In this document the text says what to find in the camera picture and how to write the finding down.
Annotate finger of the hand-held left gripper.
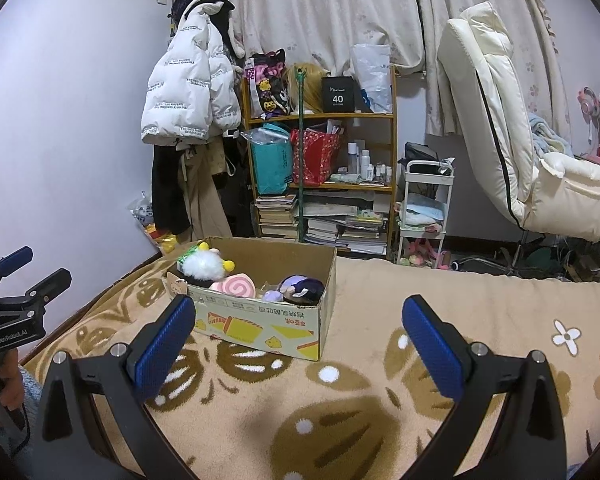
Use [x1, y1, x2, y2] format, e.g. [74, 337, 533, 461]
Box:
[0, 246, 34, 286]
[22, 268, 73, 311]

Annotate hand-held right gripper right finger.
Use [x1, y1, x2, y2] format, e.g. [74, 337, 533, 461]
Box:
[401, 295, 567, 480]

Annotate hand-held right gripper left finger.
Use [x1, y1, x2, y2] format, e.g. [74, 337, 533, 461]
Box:
[32, 294, 197, 480]

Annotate white fluffy plush yellow pompom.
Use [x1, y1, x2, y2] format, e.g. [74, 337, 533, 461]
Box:
[181, 241, 237, 281]

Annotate pink cake roll plush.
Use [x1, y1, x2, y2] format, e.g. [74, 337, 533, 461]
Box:
[209, 274, 257, 302]

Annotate printed cardboard box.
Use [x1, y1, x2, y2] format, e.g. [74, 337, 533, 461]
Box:
[166, 236, 338, 362]

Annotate purple-haired plush doll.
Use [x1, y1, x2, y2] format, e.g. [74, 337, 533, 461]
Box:
[278, 275, 326, 306]

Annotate person's left forearm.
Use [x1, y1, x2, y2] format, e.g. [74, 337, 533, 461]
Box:
[17, 366, 43, 461]

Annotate person's left hand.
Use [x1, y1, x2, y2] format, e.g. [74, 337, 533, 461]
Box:
[0, 349, 26, 413]

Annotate beige patterned blanket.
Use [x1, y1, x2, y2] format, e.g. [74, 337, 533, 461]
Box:
[20, 255, 600, 480]

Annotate pink plush items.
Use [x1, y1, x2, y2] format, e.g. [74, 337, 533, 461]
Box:
[399, 237, 451, 267]

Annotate yellow toys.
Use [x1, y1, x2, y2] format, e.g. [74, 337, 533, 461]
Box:
[145, 225, 179, 256]

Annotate plastic bag with items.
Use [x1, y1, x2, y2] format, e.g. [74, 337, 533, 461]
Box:
[127, 192, 156, 228]

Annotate folded blue cloth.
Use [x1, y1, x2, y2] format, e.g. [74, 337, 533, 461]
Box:
[400, 202, 443, 226]

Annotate stack of books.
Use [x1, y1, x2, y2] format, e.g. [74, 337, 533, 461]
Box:
[254, 194, 300, 240]
[302, 202, 388, 256]

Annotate black hanging garment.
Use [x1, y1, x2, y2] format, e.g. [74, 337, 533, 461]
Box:
[151, 144, 192, 235]

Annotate white trolley cart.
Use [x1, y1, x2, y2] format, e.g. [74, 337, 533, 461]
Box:
[396, 160, 456, 267]

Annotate beige hanging garment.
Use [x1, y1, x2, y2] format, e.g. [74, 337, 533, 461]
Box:
[177, 142, 236, 243]

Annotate black bag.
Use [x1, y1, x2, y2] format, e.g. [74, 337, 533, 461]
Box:
[405, 142, 453, 176]

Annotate row of small bottles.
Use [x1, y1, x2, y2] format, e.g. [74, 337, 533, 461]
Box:
[347, 142, 393, 183]

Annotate teal shopping bag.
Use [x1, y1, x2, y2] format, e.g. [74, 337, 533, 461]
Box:
[250, 127, 294, 196]

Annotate green pole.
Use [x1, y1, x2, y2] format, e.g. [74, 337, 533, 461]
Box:
[295, 65, 307, 243]

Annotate white padded chair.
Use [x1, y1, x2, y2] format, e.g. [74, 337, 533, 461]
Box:
[437, 2, 600, 277]

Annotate red gift bag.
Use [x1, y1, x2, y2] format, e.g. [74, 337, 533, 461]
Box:
[291, 127, 342, 186]

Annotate white puffer jacket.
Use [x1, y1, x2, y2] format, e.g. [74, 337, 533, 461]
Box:
[141, 0, 243, 147]

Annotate light blue cloth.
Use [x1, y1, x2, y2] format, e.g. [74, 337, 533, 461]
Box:
[527, 112, 576, 158]

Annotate wooden shelf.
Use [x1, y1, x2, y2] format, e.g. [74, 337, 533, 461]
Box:
[242, 67, 398, 261]

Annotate black box white print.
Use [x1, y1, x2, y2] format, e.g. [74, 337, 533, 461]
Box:
[321, 76, 357, 113]

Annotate clear plastic bag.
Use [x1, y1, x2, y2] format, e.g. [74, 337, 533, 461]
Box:
[351, 43, 393, 113]

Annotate colourful patterned bag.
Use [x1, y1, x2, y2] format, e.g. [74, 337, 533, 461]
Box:
[244, 49, 287, 120]

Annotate blonde wig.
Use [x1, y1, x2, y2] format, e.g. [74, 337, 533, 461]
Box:
[280, 62, 327, 116]

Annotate pink headphones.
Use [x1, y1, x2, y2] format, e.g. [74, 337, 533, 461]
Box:
[577, 86, 600, 121]

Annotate floral curtain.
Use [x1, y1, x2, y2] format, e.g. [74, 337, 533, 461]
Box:
[227, 0, 576, 137]

